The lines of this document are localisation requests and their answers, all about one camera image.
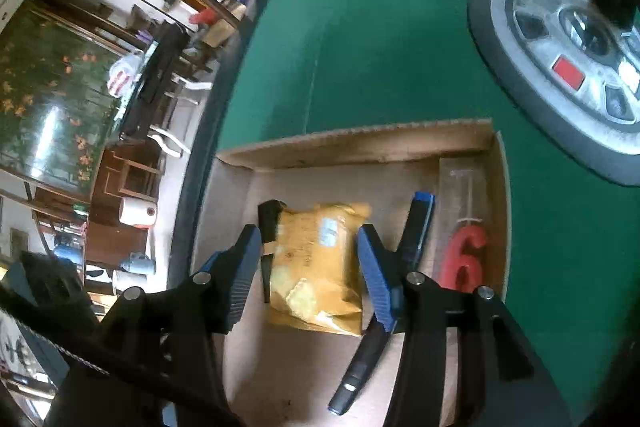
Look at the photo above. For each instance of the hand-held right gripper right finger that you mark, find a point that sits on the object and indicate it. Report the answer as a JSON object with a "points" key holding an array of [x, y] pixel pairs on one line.
{"points": [[375, 277]]}

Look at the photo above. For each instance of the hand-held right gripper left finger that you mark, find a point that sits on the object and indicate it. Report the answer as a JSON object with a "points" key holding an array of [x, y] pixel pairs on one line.
{"points": [[245, 277]]}

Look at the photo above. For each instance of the yellow padded packet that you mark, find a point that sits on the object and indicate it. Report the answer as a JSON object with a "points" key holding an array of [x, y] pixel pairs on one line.
{"points": [[310, 267]]}

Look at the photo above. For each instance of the cardboard box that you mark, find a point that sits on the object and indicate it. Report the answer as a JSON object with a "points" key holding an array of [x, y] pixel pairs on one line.
{"points": [[300, 187]]}

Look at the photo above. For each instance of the black and blue pen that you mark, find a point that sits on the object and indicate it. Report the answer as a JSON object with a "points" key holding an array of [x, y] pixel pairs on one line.
{"points": [[419, 222]]}

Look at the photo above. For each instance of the red number candle pack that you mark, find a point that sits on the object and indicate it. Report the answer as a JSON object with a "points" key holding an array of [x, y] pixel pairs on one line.
{"points": [[465, 252]]}

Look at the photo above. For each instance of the blue kettle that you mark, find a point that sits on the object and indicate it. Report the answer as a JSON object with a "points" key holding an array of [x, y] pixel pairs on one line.
{"points": [[137, 263]]}

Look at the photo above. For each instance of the paper towel roll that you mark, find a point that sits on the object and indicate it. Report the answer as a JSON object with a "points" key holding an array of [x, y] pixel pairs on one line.
{"points": [[136, 211]]}

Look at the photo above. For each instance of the white chair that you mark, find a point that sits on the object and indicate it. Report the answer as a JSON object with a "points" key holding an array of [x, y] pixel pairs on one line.
{"points": [[175, 142]]}

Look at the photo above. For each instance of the dark long table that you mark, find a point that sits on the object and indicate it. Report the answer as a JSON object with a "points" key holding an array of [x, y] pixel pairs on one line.
{"points": [[155, 77]]}

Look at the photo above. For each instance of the white striped plastic bag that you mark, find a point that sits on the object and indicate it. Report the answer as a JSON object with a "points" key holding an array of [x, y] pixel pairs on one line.
{"points": [[125, 74]]}

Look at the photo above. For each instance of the flower painting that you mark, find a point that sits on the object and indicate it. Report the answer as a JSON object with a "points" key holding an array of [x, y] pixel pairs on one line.
{"points": [[45, 107]]}

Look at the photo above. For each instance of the grey round base plate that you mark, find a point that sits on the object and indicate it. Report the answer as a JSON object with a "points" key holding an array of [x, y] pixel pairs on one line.
{"points": [[530, 72]]}

